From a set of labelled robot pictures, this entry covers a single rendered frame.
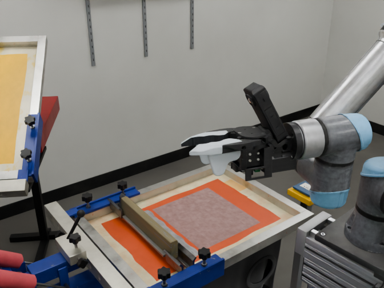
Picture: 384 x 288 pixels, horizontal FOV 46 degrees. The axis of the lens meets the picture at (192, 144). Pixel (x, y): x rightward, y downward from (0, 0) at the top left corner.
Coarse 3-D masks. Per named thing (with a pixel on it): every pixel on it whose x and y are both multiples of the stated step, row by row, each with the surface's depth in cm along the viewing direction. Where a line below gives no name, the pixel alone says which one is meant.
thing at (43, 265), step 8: (56, 256) 149; (32, 264) 145; (40, 264) 145; (48, 264) 145; (56, 264) 145; (64, 264) 146; (32, 272) 142; (40, 272) 142; (48, 272) 144; (56, 272) 145; (40, 280) 143; (48, 280) 145
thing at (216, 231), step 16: (224, 208) 190; (240, 208) 190; (256, 208) 190; (192, 224) 180; (208, 224) 180; (224, 224) 180; (240, 224) 180; (256, 224) 180; (192, 240) 170; (208, 240) 170; (224, 240) 170; (144, 256) 162; (160, 256) 162
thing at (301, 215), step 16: (192, 176) 209; (240, 176) 208; (144, 192) 195; (160, 192) 200; (256, 192) 200; (272, 192) 195; (288, 208) 186; (304, 208) 184; (80, 224) 174; (288, 224) 174; (96, 240) 165; (256, 240) 165; (272, 240) 168; (112, 256) 156; (224, 256) 156; (240, 256) 159; (128, 272) 149
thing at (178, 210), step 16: (192, 192) 202; (208, 192) 202; (224, 192) 202; (144, 208) 190; (160, 208) 190; (176, 208) 190; (192, 208) 190; (208, 208) 190; (112, 224) 180; (128, 224) 180; (176, 224) 180; (128, 240) 170; (144, 240) 170
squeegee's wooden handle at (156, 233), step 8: (128, 200) 176; (128, 208) 174; (136, 208) 171; (128, 216) 176; (136, 216) 170; (144, 216) 166; (136, 224) 172; (144, 224) 166; (152, 224) 162; (144, 232) 168; (152, 232) 162; (160, 232) 157; (152, 240) 164; (160, 240) 158; (168, 240) 154; (176, 240) 153; (168, 248) 154; (176, 248) 154; (176, 256) 156
